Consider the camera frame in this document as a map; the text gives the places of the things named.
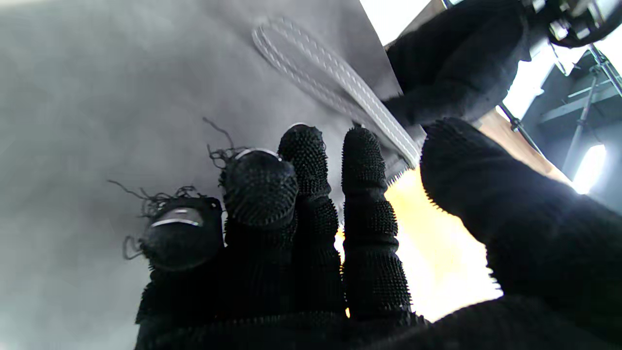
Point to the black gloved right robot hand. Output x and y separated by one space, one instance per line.
316 272

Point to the grey zippered storage pouch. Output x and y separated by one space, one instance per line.
146 97

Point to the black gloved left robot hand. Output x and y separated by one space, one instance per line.
461 63

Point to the black metal stand pole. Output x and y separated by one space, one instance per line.
522 129

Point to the bright studio light panel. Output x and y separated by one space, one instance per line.
589 167

